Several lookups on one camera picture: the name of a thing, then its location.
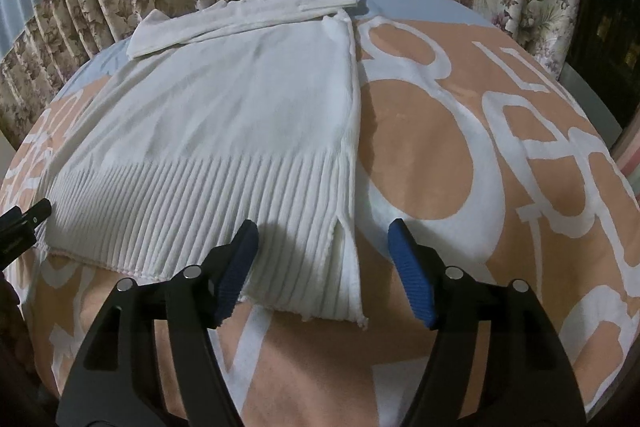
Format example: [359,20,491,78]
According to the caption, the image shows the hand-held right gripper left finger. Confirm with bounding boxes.
[57,219,260,427]

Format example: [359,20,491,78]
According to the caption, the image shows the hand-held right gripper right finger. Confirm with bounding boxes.
[388,218,587,427]

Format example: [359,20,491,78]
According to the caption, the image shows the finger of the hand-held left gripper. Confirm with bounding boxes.
[0,199,52,233]

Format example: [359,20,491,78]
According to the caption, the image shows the white knit sweater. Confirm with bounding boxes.
[37,0,369,330]

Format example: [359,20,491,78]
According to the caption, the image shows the orange printed blanket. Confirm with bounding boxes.
[0,14,640,427]

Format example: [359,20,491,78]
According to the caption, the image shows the black water dispenser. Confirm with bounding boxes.
[565,0,640,128]

